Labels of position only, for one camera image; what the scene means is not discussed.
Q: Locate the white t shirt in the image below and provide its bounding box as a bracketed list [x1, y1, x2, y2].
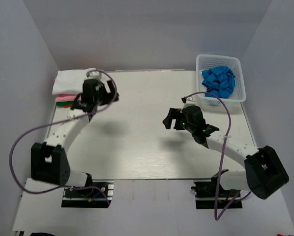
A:
[52, 68, 95, 95]

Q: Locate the blue t shirt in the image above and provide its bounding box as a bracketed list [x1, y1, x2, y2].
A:
[202, 66, 235, 99]

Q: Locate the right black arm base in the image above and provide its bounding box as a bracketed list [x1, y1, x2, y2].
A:
[191, 181, 237, 209]

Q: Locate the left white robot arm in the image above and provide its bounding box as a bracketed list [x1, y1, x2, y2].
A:
[31, 79, 118, 196]

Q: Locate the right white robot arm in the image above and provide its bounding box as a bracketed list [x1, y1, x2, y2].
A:
[162, 105, 290, 200]

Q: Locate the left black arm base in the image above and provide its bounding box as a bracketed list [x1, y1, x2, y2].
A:
[61, 180, 114, 208]

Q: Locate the folded green t shirt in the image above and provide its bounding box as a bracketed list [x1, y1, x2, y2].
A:
[56, 101, 73, 108]

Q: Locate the folded pink t shirt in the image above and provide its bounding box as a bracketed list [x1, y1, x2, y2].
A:
[52, 79, 83, 102]

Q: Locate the white plastic basket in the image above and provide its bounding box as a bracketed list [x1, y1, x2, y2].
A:
[196, 54, 246, 106]

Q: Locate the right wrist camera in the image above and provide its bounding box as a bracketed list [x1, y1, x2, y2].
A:
[181, 97, 196, 110]

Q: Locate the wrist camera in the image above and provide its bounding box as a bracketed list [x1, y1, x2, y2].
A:
[181, 97, 196, 110]
[86, 70, 102, 80]

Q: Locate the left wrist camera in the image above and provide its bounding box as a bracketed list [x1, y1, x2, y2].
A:
[86, 70, 102, 80]

